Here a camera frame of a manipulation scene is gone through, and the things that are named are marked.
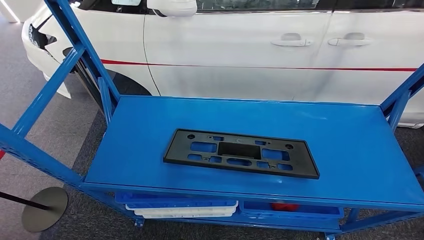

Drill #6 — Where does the grey metal stand bar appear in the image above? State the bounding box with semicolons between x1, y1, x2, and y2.
73;61;104;112

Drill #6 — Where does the blue metal shelf rack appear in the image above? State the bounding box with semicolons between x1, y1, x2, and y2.
0;0;424;240

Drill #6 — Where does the white car with red stripe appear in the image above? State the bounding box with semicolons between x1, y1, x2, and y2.
21;0;424;129

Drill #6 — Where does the black stanchion with round base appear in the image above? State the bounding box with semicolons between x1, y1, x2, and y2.
0;186;69;233

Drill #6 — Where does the red item in bin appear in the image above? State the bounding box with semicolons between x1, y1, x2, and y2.
270;202;301;213

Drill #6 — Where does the black plastic license plate bracket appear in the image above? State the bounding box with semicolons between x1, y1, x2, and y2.
162;128;321;180

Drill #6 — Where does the white plastic bin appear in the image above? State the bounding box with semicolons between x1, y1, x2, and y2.
140;211;234;220
125;201;239;216

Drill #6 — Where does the blue plastic bin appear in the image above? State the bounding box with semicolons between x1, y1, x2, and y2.
114;192;239;210
239;200;345;220

